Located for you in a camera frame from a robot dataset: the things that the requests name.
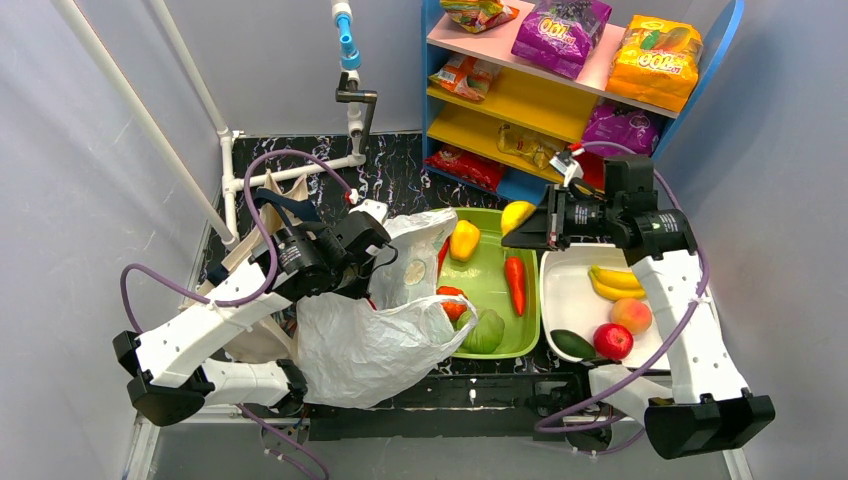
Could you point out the orange pumpkin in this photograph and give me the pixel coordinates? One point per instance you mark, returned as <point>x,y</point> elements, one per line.
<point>453,309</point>

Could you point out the red snack packet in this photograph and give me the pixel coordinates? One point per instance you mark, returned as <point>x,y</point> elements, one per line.
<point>593,170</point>
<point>470,167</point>

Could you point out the yellow snack bag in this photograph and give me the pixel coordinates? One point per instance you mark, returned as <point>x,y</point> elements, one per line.
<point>656,62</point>

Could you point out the purple snack bag lower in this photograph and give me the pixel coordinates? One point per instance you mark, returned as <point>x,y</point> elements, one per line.
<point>636,129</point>

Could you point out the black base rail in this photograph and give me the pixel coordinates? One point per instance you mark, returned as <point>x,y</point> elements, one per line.
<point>450,406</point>

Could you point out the red snack packet right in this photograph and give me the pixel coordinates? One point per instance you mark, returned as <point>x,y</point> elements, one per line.
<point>593,170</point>

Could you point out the green avocado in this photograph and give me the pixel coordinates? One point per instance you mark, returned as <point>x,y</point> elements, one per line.
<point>572,344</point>

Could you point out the yellow banana bunch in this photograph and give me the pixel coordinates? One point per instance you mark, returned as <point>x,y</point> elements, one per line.
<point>615,285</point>

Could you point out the colourful blue shelf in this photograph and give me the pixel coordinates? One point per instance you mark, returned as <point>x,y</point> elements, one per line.
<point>535,98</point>

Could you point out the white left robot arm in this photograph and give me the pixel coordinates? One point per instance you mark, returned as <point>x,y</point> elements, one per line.
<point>173,373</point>

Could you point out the red apple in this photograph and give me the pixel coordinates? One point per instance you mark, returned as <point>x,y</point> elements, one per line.
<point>612,341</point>

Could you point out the small red chili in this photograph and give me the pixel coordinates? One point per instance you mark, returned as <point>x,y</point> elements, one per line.
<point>442,255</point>

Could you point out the orange green snack bag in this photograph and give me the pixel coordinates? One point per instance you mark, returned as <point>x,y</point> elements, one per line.
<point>477,16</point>

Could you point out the green cabbage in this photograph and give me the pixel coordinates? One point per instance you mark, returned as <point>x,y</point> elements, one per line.
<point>486,336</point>

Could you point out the yellow bell pepper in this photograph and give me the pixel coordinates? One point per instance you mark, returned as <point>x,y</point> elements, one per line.
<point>464,241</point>

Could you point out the purple snack bag top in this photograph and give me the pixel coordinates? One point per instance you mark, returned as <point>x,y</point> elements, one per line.
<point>561,36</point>

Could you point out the orange noodle packet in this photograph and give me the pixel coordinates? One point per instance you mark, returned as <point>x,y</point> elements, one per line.
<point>466,76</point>

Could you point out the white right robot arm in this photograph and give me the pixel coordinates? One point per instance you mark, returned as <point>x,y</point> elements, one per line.
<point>689,396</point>

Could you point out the orange carrot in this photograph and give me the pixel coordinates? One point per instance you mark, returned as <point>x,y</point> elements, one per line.
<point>514,271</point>

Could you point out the red snack packet left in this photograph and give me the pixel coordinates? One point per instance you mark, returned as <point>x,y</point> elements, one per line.
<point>470,167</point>

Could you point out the yellow clear snack packet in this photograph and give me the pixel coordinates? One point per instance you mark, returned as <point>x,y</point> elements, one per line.
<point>533,147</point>

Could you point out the white pvc pipe frame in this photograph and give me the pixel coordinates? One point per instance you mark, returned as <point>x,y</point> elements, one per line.
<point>143,55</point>

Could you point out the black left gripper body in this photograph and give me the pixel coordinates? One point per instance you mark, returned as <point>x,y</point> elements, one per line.
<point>361,263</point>

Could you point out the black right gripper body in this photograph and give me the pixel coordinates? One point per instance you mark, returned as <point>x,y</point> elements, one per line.
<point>553,218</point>

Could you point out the black clamp on pipe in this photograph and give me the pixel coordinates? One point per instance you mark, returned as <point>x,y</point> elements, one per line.
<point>361,105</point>

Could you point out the white plastic tray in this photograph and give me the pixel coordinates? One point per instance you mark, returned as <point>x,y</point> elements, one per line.
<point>567,298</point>

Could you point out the peach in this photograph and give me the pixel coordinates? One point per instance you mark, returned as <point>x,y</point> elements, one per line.
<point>631,314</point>

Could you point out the purple snack bag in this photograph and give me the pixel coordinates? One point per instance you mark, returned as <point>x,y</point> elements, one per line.
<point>561,36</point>
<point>636,129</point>

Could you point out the green plastic tray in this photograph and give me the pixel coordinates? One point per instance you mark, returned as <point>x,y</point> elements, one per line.
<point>483,280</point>

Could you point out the white plastic grocery bag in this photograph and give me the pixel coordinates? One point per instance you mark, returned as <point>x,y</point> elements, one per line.
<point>357,353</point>

